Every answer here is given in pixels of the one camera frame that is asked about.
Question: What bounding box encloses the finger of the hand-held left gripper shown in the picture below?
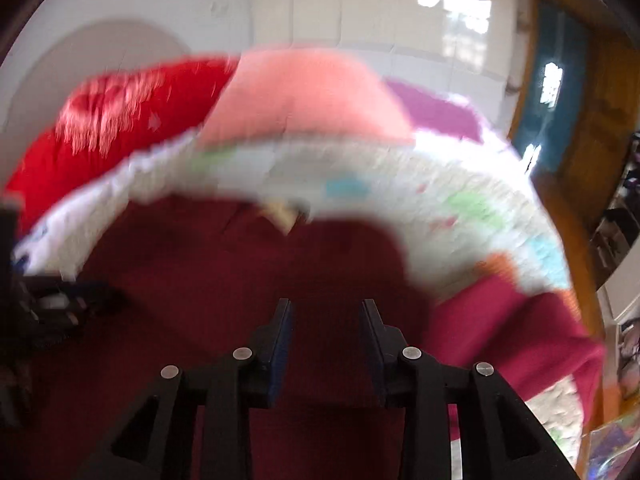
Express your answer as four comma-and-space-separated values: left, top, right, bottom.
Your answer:
22, 281, 127, 332

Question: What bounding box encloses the white glossy wardrobe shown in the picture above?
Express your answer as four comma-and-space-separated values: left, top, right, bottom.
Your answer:
250, 0, 526, 91

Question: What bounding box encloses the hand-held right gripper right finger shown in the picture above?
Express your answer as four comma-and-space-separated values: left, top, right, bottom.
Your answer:
362, 298, 581, 480

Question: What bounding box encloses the pink pillow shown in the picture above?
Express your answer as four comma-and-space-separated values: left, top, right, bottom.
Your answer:
197, 50, 416, 151

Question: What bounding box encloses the round beige headboard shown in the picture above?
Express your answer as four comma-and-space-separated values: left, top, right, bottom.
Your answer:
5, 20, 193, 131

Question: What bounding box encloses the purple pillow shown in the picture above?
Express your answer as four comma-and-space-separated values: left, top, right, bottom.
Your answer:
385, 77, 483, 141

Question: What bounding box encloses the blue glass door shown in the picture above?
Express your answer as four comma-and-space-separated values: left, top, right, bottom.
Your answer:
510, 0, 591, 176

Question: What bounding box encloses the colourful shiny bag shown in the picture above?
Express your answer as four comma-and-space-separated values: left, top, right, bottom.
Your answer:
582, 410, 640, 480

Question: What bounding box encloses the wooden door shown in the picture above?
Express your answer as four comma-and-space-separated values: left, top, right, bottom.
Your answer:
560, 35, 640, 201

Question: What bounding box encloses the white desk shelf unit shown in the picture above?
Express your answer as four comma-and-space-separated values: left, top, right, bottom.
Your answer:
597, 255, 640, 331

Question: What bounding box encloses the dark red garment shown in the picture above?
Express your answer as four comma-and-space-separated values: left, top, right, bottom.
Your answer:
0, 197, 608, 480

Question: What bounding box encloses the open shelf rack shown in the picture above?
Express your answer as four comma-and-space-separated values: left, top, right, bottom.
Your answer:
590, 130, 640, 286

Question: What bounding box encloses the long red bolster pillow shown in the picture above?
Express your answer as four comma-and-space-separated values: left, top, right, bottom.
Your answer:
5, 57, 241, 236

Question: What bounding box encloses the heart print quilted bedspread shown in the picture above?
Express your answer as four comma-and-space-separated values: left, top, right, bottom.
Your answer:
12, 132, 588, 471

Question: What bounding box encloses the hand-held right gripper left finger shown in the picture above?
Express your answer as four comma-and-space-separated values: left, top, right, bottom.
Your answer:
75, 298, 293, 480

